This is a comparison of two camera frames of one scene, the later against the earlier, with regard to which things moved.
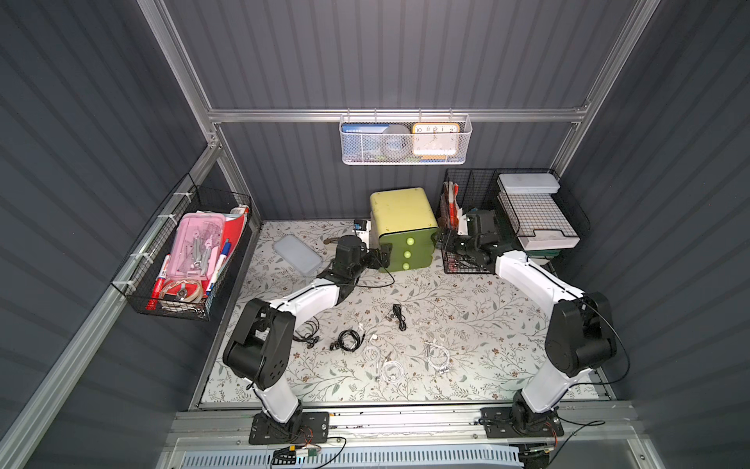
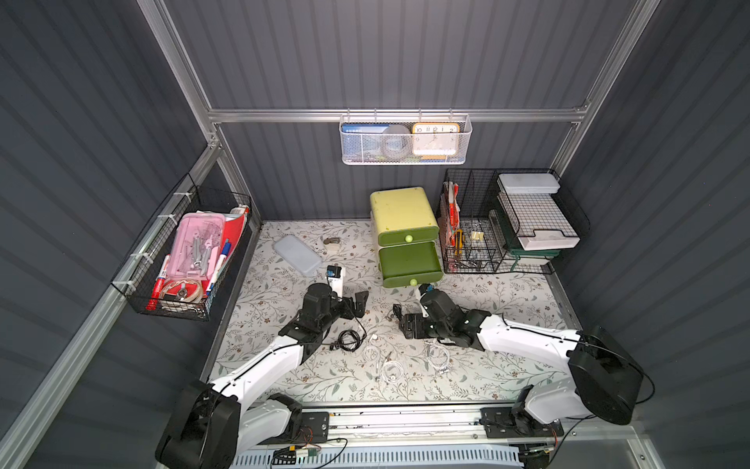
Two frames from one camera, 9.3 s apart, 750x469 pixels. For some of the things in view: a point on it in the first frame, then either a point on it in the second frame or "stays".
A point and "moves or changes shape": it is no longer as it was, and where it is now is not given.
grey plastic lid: (298, 254) stays
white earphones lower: (393, 371) stays
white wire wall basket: (405, 139) stays
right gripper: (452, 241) to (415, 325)
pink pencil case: (197, 244) stays
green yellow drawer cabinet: (404, 220) moves or changes shape
